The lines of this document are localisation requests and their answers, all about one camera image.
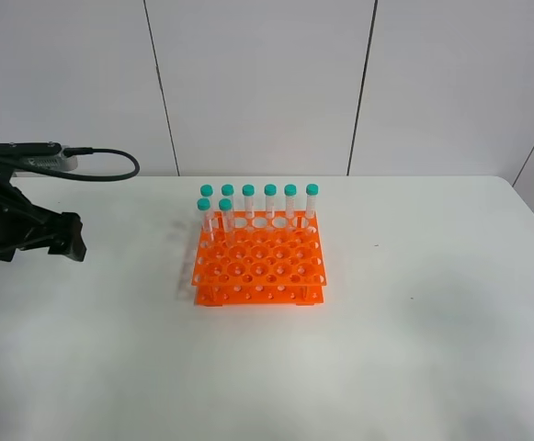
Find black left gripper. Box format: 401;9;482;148
0;142;86;262

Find teal capped clear test tube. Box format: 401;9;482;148
219;198;235;246

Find racked tube front left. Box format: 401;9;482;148
197;197;215;242

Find racked tube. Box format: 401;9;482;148
305;184;319;219
197;197;215;242
242;184;255;220
284;184;297;228
200;184;214;201
264;184;277;220
221;184;234;203

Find racked tube back left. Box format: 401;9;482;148
200;184;214;201

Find orange test tube rack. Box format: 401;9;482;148
191;210;327;307

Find racked tube far right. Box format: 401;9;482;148
305;184;319;219

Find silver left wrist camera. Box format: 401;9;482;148
21;143;78;172

